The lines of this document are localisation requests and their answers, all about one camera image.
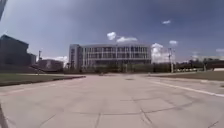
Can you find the low building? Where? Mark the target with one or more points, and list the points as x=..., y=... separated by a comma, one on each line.
x=50, y=64

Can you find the tall thin chimney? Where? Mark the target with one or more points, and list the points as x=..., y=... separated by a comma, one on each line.
x=40, y=55

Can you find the grey concrete slab plaza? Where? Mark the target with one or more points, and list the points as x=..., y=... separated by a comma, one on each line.
x=110, y=100

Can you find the row of trees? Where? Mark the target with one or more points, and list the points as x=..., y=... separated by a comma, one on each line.
x=193, y=65

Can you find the wide pale glazed building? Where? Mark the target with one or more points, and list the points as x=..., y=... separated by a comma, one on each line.
x=110, y=53

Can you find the pole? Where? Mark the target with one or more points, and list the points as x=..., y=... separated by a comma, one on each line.
x=171, y=61

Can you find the dark building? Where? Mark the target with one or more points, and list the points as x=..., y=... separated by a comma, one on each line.
x=13, y=53

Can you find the grass bed with kerb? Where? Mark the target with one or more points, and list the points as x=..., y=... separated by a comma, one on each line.
x=196, y=75
x=30, y=78

